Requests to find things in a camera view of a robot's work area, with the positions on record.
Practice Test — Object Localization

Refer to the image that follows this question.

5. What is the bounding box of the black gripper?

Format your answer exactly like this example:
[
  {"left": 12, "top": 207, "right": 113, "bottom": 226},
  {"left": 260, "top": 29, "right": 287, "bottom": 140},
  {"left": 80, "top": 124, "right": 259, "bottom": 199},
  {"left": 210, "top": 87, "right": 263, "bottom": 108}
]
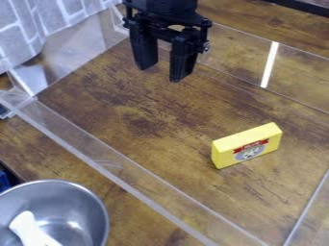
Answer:
[{"left": 121, "top": 0, "right": 212, "bottom": 83}]

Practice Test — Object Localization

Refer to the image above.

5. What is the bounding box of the yellow butter box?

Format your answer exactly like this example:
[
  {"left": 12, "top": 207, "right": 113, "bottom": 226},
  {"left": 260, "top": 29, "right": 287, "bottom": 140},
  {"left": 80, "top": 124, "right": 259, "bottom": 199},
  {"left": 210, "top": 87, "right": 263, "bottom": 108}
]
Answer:
[{"left": 211, "top": 122, "right": 282, "bottom": 169}]

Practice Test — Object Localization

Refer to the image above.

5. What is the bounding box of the grey brick pattern cloth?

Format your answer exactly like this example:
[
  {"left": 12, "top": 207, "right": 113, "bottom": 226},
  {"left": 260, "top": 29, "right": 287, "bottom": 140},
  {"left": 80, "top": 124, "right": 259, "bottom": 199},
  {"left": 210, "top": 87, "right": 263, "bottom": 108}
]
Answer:
[{"left": 0, "top": 0, "right": 121, "bottom": 75}]

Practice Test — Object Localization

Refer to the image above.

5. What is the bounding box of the blue object at edge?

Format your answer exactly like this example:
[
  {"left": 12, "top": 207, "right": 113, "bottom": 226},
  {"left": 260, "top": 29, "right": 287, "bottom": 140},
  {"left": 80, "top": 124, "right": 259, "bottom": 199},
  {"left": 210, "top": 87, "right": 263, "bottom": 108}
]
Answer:
[{"left": 0, "top": 170, "right": 10, "bottom": 192}]

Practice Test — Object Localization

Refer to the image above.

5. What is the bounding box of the steel bowl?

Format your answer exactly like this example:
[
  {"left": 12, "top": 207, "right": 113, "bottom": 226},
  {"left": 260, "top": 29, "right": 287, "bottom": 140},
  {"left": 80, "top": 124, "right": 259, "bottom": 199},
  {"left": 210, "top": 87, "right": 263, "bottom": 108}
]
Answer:
[{"left": 0, "top": 180, "right": 109, "bottom": 246}]

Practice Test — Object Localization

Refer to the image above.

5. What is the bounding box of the clear acrylic enclosure wall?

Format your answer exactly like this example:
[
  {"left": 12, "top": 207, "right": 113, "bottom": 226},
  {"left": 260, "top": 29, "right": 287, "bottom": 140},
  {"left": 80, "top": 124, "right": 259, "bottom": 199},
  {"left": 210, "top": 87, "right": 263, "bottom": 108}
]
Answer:
[{"left": 0, "top": 0, "right": 329, "bottom": 246}]

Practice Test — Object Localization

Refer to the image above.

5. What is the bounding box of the white handle in bowl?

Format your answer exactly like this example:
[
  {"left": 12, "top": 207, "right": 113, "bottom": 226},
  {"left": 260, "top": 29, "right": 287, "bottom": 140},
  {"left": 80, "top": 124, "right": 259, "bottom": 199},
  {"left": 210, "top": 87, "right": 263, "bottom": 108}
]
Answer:
[{"left": 9, "top": 210, "right": 62, "bottom": 246}]

